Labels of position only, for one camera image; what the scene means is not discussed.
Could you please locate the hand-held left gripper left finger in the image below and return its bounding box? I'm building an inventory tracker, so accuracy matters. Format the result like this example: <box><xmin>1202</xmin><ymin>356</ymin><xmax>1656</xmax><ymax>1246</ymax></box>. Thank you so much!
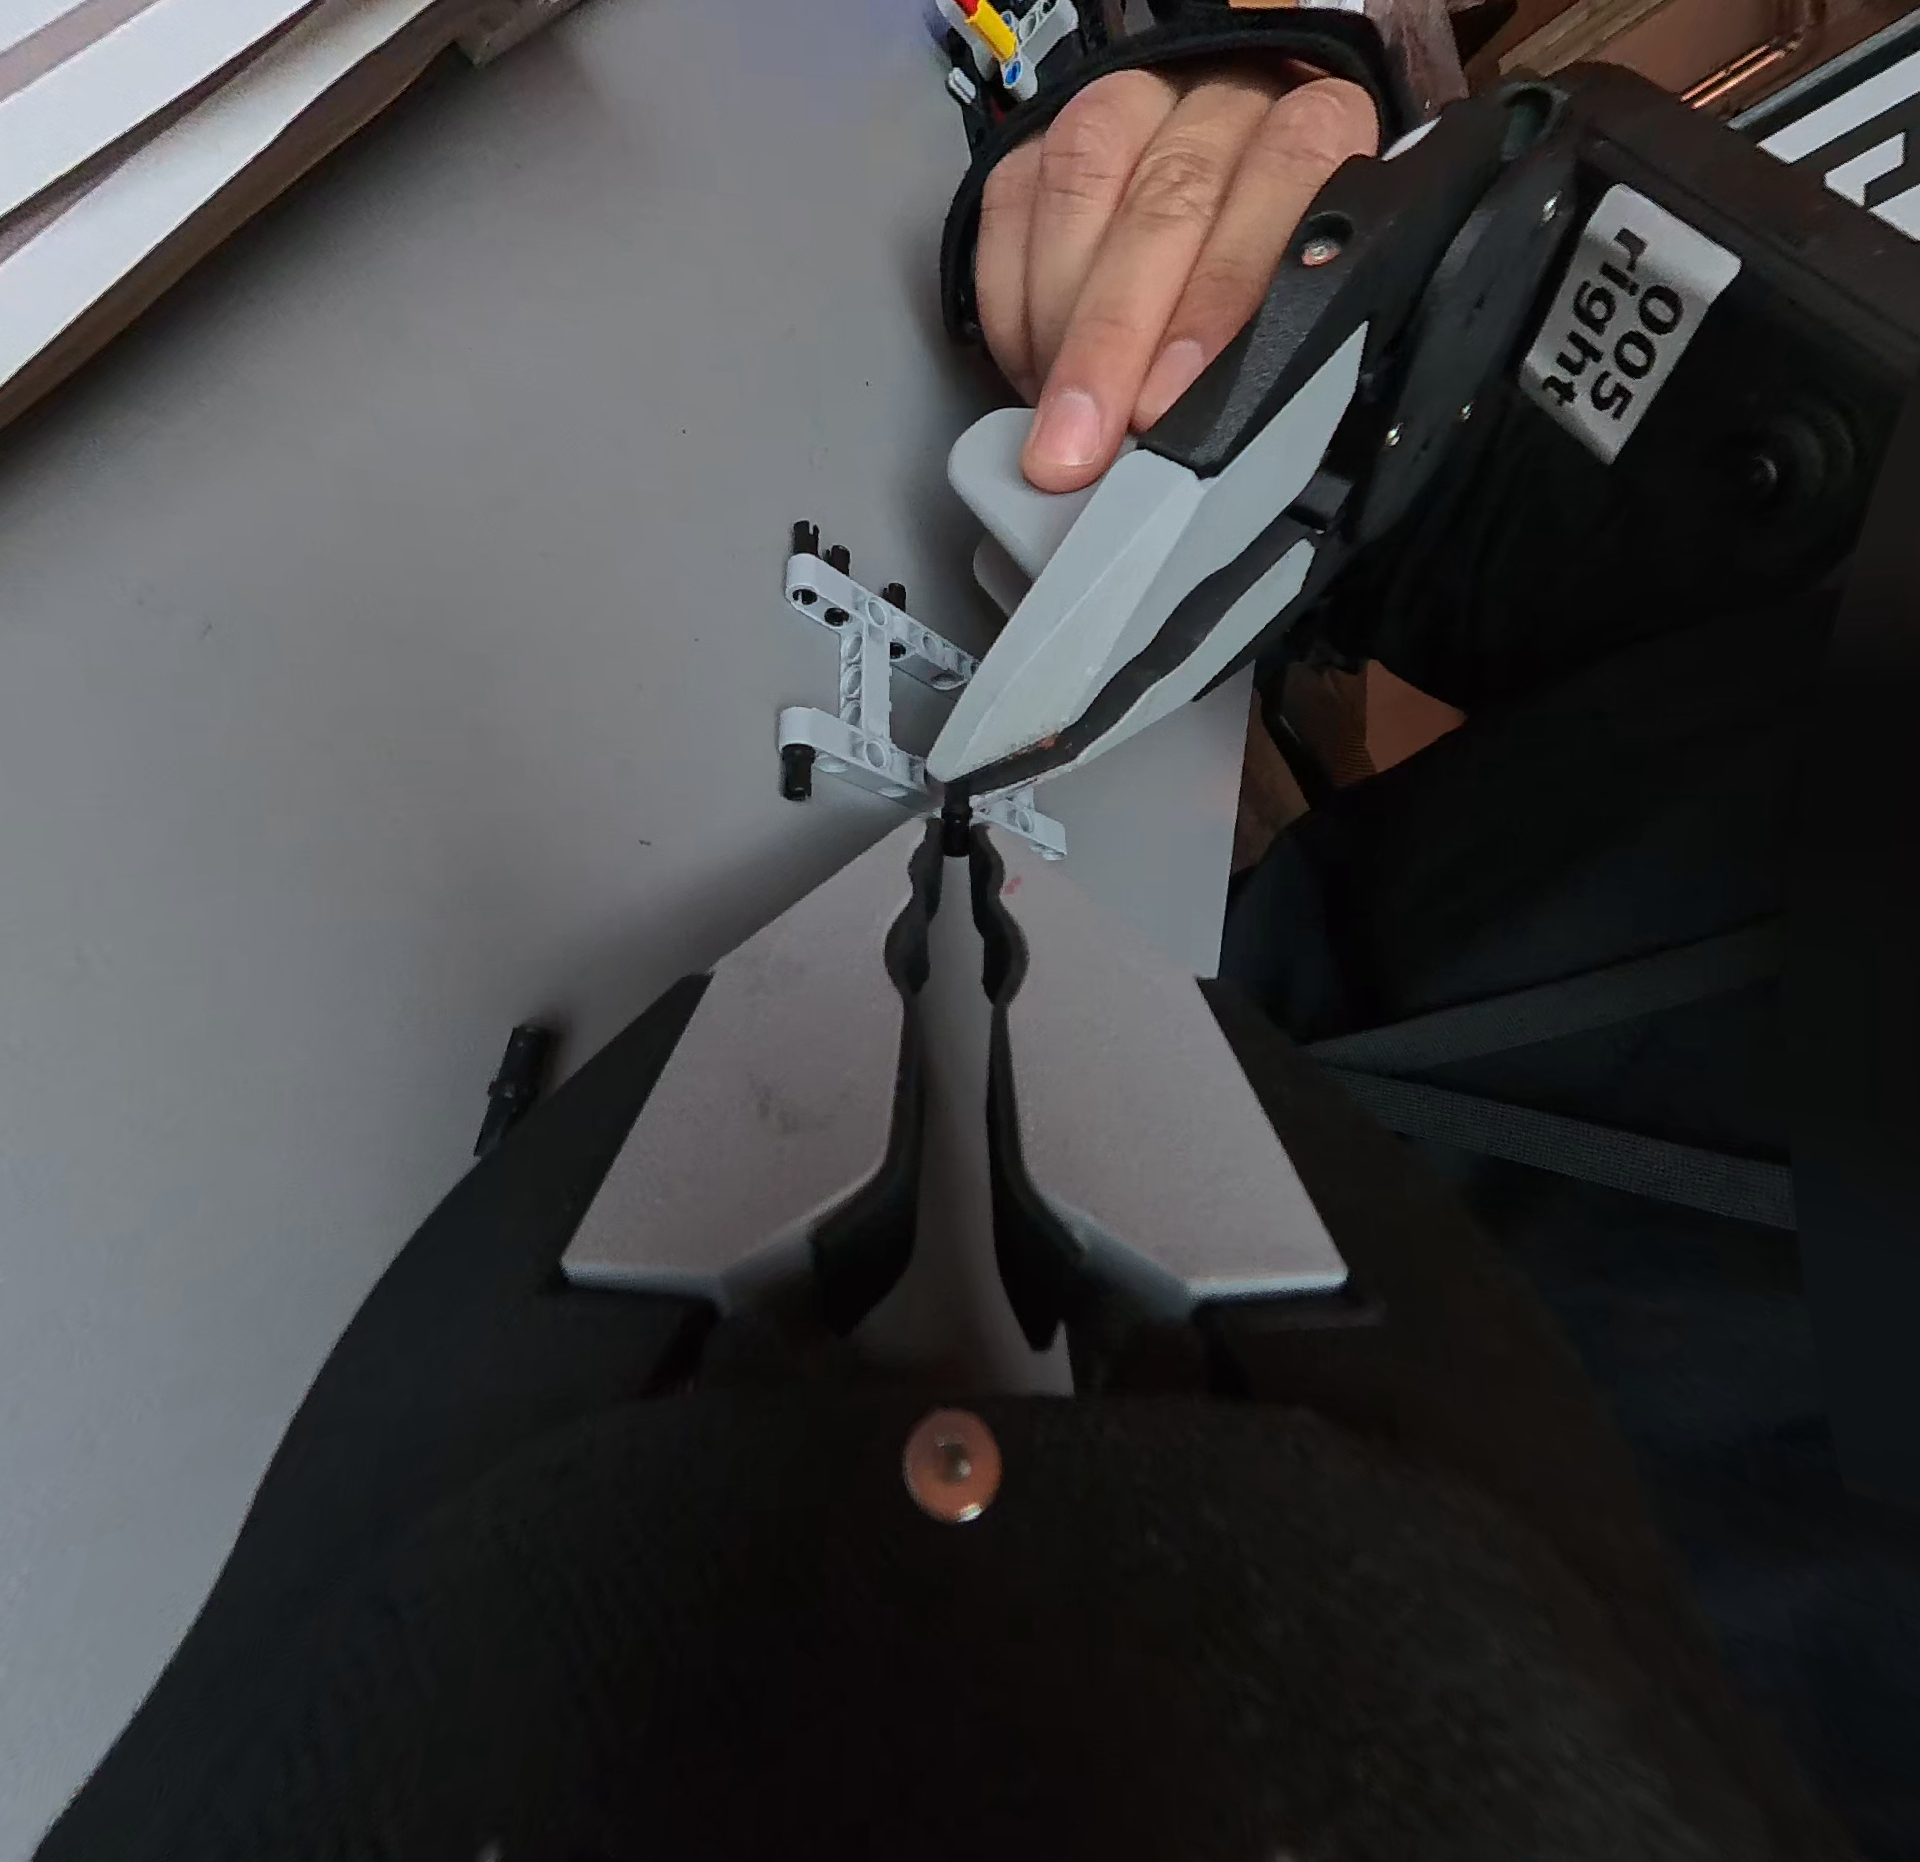
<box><xmin>562</xmin><ymin>837</ymin><xmax>942</xmax><ymax>1334</ymax></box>

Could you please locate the grey lego beam frame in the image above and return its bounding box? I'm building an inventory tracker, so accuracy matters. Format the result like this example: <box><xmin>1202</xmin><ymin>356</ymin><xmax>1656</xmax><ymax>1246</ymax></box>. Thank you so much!
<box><xmin>772</xmin><ymin>517</ymin><xmax>1077</xmax><ymax>863</ymax></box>

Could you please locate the brown wooden frame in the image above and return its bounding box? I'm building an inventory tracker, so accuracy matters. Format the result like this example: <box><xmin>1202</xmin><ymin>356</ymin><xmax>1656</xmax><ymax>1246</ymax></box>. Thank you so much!
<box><xmin>1200</xmin><ymin>0</ymin><xmax>1920</xmax><ymax>111</ymax></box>

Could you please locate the person's right hand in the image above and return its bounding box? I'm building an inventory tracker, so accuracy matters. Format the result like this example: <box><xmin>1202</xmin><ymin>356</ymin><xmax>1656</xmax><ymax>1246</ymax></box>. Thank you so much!
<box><xmin>975</xmin><ymin>70</ymin><xmax>1382</xmax><ymax>494</ymax></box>

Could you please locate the pile of small lego pieces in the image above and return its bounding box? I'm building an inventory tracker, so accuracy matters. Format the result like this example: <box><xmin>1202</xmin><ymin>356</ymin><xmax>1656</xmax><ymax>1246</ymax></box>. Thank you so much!
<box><xmin>931</xmin><ymin>0</ymin><xmax>1131</xmax><ymax>111</ymax></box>

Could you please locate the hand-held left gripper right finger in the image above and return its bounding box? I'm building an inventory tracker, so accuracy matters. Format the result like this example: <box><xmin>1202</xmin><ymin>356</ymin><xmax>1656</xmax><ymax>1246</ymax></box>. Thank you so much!
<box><xmin>967</xmin><ymin>833</ymin><xmax>1350</xmax><ymax>1356</ymax></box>

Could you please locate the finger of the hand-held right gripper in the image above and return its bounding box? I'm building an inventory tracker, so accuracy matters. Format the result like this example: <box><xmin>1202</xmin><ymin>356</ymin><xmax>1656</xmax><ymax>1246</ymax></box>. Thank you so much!
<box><xmin>924</xmin><ymin>325</ymin><xmax>1368</xmax><ymax>783</ymax></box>
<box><xmin>997</xmin><ymin>534</ymin><xmax>1322</xmax><ymax>783</ymax></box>

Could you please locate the lego instruction booklet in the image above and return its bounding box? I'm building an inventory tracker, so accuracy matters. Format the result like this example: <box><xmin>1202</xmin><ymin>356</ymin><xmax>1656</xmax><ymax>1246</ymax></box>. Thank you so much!
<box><xmin>0</xmin><ymin>0</ymin><xmax>681</xmax><ymax>427</ymax></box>

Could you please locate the person's black clothing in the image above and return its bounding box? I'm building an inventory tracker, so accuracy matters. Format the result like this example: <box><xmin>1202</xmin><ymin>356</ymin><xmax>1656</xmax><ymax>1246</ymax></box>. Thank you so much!
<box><xmin>1219</xmin><ymin>542</ymin><xmax>1920</xmax><ymax>1862</ymax></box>

